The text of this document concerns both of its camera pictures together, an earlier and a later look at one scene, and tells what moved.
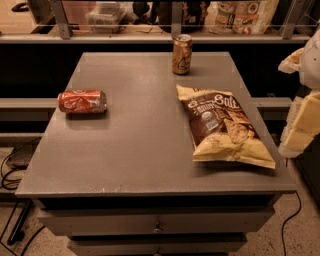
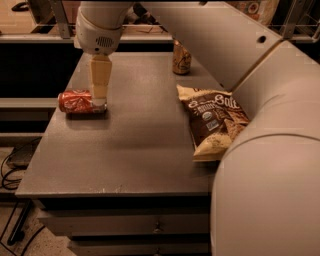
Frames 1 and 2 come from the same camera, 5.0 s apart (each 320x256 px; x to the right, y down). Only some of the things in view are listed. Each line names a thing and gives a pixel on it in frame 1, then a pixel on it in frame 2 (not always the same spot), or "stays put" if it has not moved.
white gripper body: (312, 63) → (97, 39)
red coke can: (82, 100) stays put
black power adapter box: (22, 153) stays put
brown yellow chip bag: (221, 129) stays put
